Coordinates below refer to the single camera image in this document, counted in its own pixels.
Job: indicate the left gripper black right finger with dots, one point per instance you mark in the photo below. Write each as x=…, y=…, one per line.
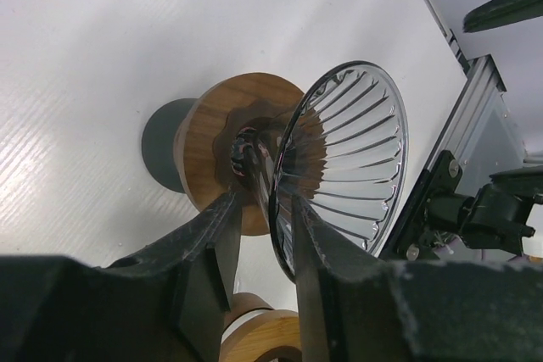
x=354, y=307

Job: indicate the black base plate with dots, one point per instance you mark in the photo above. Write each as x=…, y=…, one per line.
x=412, y=235

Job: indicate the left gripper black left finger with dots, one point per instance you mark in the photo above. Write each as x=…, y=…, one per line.
x=165, y=302

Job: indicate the grey swirled glass dripper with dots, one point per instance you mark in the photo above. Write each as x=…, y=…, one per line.
x=342, y=150

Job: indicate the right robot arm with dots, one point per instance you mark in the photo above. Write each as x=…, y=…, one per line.
x=496, y=217

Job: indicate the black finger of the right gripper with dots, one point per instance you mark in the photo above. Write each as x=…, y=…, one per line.
x=498, y=13

